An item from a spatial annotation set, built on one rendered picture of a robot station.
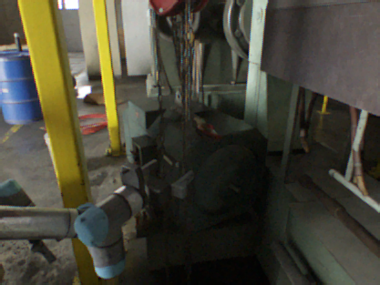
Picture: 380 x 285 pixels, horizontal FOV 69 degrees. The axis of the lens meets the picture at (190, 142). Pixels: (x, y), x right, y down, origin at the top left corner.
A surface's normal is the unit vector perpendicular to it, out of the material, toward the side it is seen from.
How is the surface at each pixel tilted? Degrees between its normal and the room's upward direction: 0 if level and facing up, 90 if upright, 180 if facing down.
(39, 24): 90
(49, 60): 90
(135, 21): 90
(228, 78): 90
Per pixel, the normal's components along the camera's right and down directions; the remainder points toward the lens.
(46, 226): 0.68, -0.02
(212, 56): 0.18, 0.39
